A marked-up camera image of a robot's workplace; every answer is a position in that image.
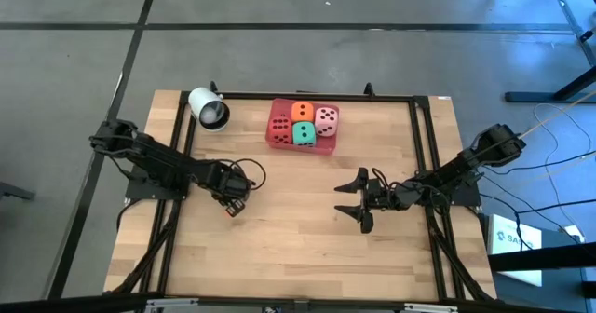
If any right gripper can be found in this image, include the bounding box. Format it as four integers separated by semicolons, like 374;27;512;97
333;167;423;235

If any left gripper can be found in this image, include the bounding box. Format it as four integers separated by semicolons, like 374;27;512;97
209;162;256;218

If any pink translucent plastic bin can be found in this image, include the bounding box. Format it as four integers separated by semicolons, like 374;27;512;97
264;97;340;157

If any large pink foam die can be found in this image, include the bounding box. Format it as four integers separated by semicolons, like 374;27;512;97
314;106;340;137

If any large green foam die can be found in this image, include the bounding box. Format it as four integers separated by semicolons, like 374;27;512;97
291;121;318;147

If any large red foam die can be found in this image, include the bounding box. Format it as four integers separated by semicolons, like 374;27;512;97
267;115;294;145

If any large orange foam die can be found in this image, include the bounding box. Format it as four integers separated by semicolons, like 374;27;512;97
291;101;316;124

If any white printed box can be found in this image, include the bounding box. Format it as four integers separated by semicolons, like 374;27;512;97
486;213;544;288

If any black desk beam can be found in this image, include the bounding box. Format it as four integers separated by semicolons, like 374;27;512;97
488;241;596;273

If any black desk foot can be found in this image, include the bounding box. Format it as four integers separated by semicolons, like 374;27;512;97
505;63;596;103

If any grey chair leg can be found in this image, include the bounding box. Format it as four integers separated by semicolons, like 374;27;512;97
0;181;36;201

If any grey desk leg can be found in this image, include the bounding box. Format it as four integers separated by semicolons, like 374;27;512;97
547;0;596;67

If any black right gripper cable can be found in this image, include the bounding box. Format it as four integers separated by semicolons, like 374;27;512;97
371;167;451;211

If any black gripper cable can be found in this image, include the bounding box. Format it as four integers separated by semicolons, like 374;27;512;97
371;167;451;211
230;157;267;192

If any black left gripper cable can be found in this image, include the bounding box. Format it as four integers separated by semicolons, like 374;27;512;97
230;157;267;192

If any black aluminium table frame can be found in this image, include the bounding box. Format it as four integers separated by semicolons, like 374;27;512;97
104;80;499;313

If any silver metal bracket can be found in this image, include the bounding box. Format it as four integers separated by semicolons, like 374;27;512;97
146;297;199;310
403;302;460;313

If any yellow floor cable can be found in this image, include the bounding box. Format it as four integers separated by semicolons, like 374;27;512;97
519;88;596;140

